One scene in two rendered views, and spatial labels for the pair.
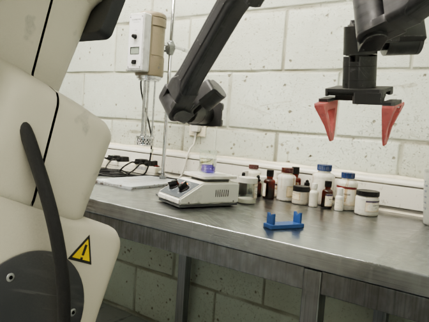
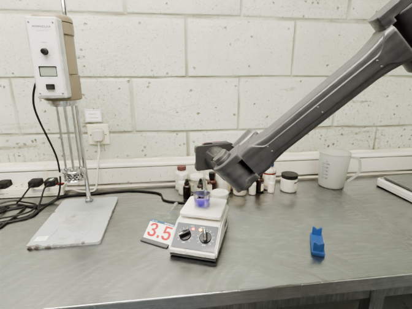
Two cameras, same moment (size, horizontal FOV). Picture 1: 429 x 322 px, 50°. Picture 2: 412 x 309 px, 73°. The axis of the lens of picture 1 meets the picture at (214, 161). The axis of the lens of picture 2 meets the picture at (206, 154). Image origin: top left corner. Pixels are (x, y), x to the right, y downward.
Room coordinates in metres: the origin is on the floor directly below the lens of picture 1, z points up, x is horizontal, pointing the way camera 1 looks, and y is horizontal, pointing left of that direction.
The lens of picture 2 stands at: (0.80, 0.51, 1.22)
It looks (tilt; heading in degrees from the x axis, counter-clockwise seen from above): 16 degrees down; 318
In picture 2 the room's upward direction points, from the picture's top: straight up
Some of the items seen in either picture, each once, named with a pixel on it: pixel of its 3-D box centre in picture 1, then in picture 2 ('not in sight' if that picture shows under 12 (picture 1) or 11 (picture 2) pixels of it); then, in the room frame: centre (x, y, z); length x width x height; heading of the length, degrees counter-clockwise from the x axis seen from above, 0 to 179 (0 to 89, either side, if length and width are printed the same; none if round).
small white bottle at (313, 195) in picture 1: (313, 195); (252, 185); (1.43, -0.32, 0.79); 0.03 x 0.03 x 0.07
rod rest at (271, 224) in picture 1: (284, 220); (317, 240); (1.09, -0.18, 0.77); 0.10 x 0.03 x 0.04; 120
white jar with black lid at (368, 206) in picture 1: (367, 202); (289, 181); (1.36, -0.46, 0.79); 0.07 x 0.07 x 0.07
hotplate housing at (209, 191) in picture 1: (202, 190); (202, 224); (1.34, 0.03, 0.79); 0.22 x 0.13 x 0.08; 124
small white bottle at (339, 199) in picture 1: (339, 199); (271, 184); (1.39, -0.39, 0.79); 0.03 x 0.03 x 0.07
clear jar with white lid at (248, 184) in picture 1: (247, 190); (219, 202); (1.41, -0.11, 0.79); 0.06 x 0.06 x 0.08
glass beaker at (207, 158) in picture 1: (207, 161); (201, 195); (1.36, 0.02, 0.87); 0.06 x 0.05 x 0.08; 88
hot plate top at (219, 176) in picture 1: (210, 175); (204, 206); (1.36, 0.01, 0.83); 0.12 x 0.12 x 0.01; 34
